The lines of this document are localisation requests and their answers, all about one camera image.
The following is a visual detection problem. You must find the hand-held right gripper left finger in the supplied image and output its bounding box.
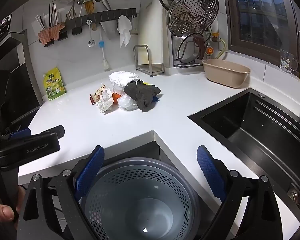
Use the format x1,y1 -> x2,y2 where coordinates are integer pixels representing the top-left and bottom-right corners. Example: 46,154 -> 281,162
16,145 -> 105,240

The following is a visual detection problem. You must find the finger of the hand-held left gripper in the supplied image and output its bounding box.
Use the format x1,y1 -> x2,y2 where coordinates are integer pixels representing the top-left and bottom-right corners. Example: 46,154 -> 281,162
0,128 -> 32,142
31,124 -> 65,140

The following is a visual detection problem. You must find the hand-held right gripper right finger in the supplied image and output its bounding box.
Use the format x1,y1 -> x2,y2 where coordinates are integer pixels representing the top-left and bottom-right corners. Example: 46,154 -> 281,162
196,145 -> 283,240

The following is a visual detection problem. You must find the brown snack wrapper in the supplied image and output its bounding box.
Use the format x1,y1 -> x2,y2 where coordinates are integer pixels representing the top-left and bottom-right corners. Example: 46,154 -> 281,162
90,83 -> 108,105

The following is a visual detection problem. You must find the small white tissue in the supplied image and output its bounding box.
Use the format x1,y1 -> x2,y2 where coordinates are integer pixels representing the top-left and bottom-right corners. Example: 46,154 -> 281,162
96,88 -> 114,114

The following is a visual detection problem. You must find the grey perforated waste bin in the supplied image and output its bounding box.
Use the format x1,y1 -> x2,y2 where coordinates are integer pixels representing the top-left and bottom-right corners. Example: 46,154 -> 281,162
76,157 -> 200,240

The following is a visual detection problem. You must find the clear plastic bag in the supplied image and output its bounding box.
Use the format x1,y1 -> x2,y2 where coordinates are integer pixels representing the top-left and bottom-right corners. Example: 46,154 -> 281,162
117,94 -> 138,111

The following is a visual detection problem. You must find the white paper towel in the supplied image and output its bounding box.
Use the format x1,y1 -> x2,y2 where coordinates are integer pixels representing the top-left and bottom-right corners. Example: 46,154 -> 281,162
109,71 -> 140,92

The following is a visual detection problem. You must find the dark grey cloth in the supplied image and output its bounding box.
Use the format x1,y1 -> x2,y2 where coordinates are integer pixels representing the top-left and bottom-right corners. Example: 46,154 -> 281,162
124,79 -> 162,112

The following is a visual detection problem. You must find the person's left hand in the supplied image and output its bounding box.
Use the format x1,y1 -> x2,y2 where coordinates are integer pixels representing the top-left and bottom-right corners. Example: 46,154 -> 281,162
0,187 -> 27,223

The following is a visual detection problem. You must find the black stove top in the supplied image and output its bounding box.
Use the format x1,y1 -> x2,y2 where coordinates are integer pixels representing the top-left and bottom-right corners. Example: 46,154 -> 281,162
0,105 -> 40,140

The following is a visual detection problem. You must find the yellow seasoning pouch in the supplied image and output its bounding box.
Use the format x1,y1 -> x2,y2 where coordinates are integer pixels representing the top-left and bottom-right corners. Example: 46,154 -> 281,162
42,67 -> 67,101

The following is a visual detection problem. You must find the black range hood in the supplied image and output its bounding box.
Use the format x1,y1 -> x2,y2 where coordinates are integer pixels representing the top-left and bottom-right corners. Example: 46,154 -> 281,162
0,29 -> 44,130

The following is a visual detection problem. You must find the black kitchen sink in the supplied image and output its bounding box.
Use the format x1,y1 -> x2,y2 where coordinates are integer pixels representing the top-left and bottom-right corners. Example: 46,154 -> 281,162
187,88 -> 300,217

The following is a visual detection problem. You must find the steel spoon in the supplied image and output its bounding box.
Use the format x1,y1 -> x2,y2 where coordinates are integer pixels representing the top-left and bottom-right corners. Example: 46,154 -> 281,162
87,20 -> 95,48

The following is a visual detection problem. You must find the pink dish cloth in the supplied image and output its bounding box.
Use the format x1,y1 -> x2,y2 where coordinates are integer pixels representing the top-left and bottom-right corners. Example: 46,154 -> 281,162
38,23 -> 65,46

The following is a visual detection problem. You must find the blue white bottle brush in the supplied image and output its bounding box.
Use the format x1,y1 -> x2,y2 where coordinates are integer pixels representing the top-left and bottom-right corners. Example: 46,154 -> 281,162
98,26 -> 111,71

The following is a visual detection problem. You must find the beige plastic basin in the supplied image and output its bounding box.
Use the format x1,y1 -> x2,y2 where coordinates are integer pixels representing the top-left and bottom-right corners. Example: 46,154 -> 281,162
202,59 -> 251,88

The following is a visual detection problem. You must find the bundle of chopsticks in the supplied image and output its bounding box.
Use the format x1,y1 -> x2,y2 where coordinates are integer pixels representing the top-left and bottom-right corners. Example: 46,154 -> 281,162
35,3 -> 59,30

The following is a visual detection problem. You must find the small dark picture card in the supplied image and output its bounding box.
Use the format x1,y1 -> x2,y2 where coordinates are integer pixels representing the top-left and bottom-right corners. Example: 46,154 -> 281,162
0,14 -> 13,38

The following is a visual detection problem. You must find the steel cleaver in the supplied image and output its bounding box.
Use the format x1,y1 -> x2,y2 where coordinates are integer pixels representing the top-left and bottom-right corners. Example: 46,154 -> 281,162
95,0 -> 119,40

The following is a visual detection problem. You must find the steel cutting board rack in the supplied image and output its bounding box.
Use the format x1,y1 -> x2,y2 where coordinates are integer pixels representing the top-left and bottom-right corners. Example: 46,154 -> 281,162
133,44 -> 165,77

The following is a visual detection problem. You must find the glass pot lid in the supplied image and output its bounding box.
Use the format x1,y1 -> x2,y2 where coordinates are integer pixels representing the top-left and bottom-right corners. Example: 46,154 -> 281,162
177,32 -> 207,64

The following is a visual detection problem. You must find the steel lid rack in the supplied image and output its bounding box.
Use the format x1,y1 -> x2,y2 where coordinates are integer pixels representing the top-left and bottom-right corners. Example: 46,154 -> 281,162
170,30 -> 213,68

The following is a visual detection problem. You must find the white hanging cloth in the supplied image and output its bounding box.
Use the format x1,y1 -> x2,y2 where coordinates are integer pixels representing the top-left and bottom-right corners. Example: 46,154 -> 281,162
117,15 -> 133,47

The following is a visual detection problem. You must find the brown hanging cloth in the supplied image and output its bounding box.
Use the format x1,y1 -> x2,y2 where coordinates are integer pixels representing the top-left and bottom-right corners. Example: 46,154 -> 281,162
193,35 -> 206,60

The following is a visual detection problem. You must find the clear glass mug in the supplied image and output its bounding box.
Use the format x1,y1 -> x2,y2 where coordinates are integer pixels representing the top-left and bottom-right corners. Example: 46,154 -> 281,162
279,49 -> 299,74

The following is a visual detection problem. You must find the white cutting board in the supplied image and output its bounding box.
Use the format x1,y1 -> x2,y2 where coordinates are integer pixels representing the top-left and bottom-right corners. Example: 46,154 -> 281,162
137,0 -> 169,65

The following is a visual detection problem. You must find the perforated steel steamer plate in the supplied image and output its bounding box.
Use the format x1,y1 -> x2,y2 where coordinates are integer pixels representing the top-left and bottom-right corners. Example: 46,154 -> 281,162
167,0 -> 219,34

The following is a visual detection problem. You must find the dark framed window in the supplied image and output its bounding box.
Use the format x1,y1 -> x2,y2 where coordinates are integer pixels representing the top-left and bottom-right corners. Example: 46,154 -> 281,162
222,0 -> 300,67

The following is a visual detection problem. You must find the black wall utensil rack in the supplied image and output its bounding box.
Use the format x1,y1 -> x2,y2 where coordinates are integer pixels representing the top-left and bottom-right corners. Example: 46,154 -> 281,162
44,8 -> 137,47

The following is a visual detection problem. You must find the pale gas hose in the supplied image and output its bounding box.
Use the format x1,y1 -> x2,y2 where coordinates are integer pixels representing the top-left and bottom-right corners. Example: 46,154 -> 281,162
216,39 -> 227,59

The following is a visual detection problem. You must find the wooden handled knife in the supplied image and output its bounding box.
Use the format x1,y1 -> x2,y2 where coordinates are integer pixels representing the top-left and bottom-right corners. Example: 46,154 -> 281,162
84,0 -> 98,30

